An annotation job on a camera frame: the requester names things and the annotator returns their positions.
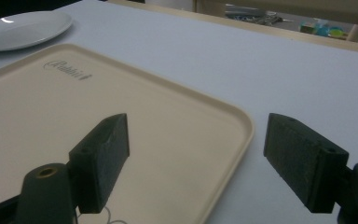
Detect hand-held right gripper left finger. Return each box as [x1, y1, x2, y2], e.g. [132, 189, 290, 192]
[14, 113, 131, 224]

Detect white round plate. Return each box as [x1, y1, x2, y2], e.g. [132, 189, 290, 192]
[0, 10, 74, 52]

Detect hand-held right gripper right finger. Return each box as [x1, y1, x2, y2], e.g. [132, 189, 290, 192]
[263, 112, 358, 224]

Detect colourful toy blocks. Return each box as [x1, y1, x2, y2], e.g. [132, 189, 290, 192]
[298, 20, 350, 39]

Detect grey metal clutter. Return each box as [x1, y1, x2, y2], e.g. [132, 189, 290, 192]
[225, 4, 295, 27]

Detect beige plastic tray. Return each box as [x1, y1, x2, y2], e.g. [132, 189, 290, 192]
[0, 43, 255, 224]

